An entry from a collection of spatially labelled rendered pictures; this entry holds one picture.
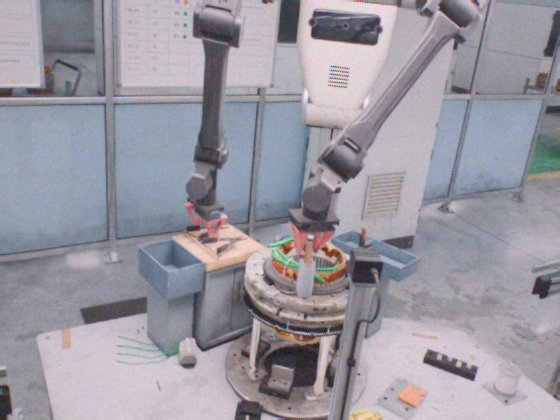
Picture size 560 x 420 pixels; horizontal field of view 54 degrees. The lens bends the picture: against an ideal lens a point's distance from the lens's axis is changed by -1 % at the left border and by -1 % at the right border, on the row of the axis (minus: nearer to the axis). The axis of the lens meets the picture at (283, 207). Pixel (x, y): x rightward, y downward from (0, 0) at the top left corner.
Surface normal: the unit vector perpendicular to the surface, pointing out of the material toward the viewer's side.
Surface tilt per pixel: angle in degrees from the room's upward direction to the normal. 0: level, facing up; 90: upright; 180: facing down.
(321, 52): 90
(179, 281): 90
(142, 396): 0
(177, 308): 90
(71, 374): 0
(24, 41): 90
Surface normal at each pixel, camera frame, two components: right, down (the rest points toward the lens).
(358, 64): -0.14, 0.36
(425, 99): 0.48, 0.37
